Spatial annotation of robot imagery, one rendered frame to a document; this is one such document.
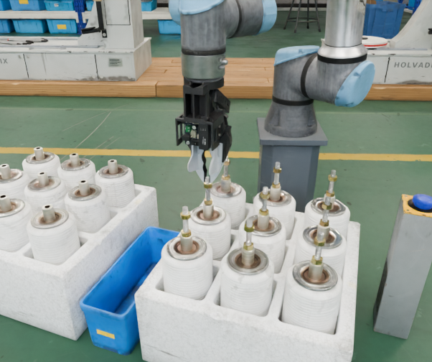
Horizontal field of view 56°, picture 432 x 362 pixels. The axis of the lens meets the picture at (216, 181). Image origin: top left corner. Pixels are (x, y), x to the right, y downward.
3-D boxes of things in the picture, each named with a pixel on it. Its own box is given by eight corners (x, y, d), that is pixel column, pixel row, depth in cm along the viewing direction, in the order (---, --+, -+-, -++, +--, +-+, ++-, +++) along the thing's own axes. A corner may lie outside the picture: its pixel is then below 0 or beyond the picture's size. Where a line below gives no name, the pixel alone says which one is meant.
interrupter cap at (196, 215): (232, 214, 86) (232, 211, 86) (212, 230, 81) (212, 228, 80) (204, 204, 90) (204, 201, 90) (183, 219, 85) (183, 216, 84)
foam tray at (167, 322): (207, 249, 116) (207, 195, 107) (349, 280, 104) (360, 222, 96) (141, 360, 83) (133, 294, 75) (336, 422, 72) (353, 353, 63)
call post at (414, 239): (373, 309, 95) (401, 195, 81) (405, 316, 93) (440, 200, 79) (372, 331, 90) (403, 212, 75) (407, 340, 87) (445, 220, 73)
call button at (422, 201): (410, 200, 79) (412, 192, 78) (432, 204, 78) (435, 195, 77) (411, 210, 76) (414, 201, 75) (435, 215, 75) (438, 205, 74)
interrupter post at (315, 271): (307, 271, 70) (309, 256, 68) (321, 274, 70) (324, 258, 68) (307, 281, 68) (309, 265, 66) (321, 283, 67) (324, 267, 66)
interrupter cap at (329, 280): (293, 260, 73) (293, 257, 72) (336, 266, 71) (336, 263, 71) (290, 289, 66) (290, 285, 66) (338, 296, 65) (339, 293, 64)
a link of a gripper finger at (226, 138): (207, 161, 79) (204, 118, 75) (209, 157, 80) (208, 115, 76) (229, 164, 77) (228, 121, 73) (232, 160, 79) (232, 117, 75)
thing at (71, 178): (82, 210, 121) (72, 155, 113) (109, 216, 118) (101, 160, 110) (61, 227, 113) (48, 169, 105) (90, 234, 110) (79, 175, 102)
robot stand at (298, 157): (252, 200, 141) (256, 117, 127) (306, 200, 140) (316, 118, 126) (255, 230, 124) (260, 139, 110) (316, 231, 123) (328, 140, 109)
